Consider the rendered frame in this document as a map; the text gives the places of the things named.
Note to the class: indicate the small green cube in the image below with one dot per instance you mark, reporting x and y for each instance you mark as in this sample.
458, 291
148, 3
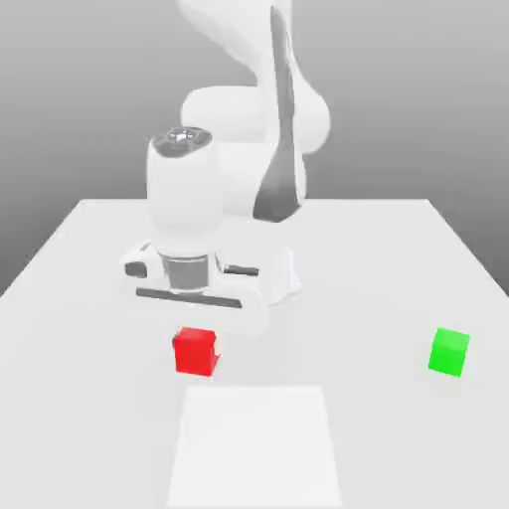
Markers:
448, 353

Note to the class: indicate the small red cube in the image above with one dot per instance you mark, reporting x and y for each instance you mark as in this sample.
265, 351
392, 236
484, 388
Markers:
193, 354

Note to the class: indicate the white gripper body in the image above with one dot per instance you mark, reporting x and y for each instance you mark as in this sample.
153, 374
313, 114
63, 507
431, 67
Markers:
191, 308

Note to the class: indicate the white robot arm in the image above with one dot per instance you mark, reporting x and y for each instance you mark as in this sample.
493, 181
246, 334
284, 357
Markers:
183, 191

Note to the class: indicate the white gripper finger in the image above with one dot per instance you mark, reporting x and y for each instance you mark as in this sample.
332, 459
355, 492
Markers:
217, 350

